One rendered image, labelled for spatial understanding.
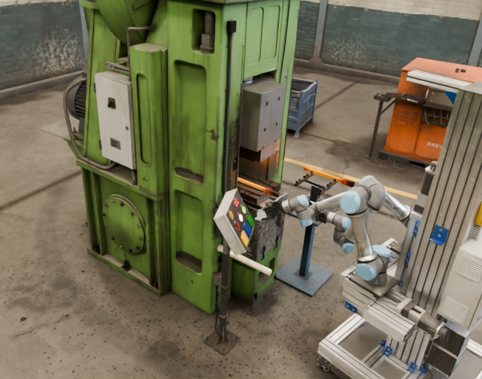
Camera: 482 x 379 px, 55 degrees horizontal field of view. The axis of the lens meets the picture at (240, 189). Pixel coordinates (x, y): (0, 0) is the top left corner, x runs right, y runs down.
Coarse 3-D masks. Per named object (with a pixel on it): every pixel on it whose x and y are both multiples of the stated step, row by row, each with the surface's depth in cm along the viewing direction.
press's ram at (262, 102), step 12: (252, 84) 307; (264, 84) 308; (276, 84) 310; (252, 96) 294; (264, 96) 293; (276, 96) 305; (252, 108) 298; (264, 108) 298; (276, 108) 311; (252, 120) 301; (264, 120) 303; (276, 120) 316; (252, 132) 305; (264, 132) 308; (276, 132) 322; (240, 144) 315; (252, 144) 309; (264, 144) 313
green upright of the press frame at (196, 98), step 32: (192, 0) 264; (192, 32) 274; (224, 32) 262; (192, 64) 288; (224, 64) 272; (192, 96) 298; (224, 96) 282; (192, 128) 308; (224, 128) 293; (192, 160) 318; (192, 192) 322; (192, 224) 343; (192, 256) 357; (192, 288) 363
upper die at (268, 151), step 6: (276, 144) 327; (240, 150) 323; (246, 150) 320; (252, 150) 317; (264, 150) 316; (270, 150) 323; (246, 156) 322; (252, 156) 319; (258, 156) 316; (264, 156) 319
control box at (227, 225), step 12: (228, 192) 298; (228, 204) 280; (240, 204) 293; (216, 216) 272; (228, 216) 271; (228, 228) 271; (240, 228) 281; (228, 240) 275; (240, 240) 275; (240, 252) 278
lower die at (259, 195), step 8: (240, 176) 358; (240, 184) 346; (248, 184) 345; (264, 184) 348; (240, 192) 338; (248, 192) 339; (256, 192) 337; (264, 192) 337; (256, 200) 331; (264, 200) 340
